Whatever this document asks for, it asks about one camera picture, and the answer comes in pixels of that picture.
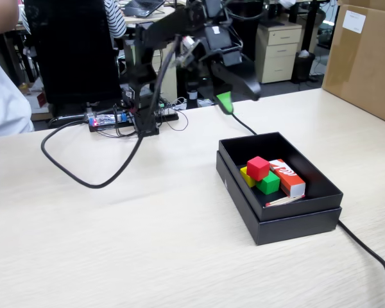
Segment black box lid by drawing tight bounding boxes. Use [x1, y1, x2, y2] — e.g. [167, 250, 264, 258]
[215, 150, 343, 246]

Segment large black mesh office chair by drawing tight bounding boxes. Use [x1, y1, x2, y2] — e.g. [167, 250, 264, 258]
[24, 0, 123, 128]

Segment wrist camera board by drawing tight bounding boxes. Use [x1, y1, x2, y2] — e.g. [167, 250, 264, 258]
[175, 35, 202, 67]

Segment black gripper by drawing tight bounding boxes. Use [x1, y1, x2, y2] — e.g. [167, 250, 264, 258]
[203, 27, 262, 115]

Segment yellow wooden cube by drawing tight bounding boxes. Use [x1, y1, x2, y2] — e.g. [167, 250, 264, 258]
[239, 166, 257, 189]

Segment red wooden cube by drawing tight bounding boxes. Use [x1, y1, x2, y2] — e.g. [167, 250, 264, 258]
[246, 156, 271, 181]

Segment white label sticker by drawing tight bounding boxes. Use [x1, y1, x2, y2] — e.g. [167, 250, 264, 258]
[343, 10, 366, 34]

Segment black cardboard box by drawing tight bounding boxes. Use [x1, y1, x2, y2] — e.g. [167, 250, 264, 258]
[218, 131, 345, 223]

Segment thin black servo wires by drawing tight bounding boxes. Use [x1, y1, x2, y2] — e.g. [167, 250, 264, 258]
[224, 0, 267, 62]

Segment beige drawer cabinet with lock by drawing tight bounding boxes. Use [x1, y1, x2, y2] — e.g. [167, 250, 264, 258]
[246, 22, 303, 85]

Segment wooden matchstick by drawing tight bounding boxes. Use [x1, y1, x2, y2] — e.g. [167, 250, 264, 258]
[264, 195, 305, 207]

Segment dark open laptop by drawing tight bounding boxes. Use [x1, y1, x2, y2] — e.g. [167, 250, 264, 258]
[123, 0, 166, 19]

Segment large brown cardboard box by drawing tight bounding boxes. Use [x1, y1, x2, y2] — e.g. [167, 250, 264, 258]
[321, 0, 385, 128]

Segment person in striped shirt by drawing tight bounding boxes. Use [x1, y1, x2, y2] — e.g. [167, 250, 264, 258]
[21, 0, 128, 39]

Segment thick black table cable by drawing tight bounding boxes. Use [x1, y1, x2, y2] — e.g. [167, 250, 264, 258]
[229, 110, 385, 308]

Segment black trash bin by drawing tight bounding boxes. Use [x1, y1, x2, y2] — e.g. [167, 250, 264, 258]
[291, 49, 317, 84]

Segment controller board with red LED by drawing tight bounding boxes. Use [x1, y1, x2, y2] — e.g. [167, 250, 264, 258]
[88, 110, 135, 132]

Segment person in white shirt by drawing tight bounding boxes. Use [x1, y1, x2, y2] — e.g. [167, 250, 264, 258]
[0, 0, 35, 139]

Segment red and white carton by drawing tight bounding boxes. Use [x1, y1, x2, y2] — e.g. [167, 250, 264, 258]
[25, 91, 49, 108]

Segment black pole with white rings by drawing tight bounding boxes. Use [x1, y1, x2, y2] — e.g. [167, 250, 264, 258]
[185, 60, 201, 108]

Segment orange white matchbox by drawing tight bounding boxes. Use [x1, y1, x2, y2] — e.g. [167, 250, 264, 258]
[268, 158, 307, 198]

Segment thick black camera cable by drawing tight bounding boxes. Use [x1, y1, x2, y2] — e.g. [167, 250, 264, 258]
[40, 34, 184, 189]

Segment green wooden cube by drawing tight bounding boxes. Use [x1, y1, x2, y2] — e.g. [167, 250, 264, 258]
[255, 175, 281, 196]

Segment white power strip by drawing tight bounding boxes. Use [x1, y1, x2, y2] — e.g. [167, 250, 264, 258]
[160, 101, 187, 116]

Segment black swivel office chair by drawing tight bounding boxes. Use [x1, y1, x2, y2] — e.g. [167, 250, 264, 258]
[208, 0, 264, 97]

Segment light wooden office desk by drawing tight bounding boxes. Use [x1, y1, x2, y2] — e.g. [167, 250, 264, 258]
[12, 4, 180, 33]

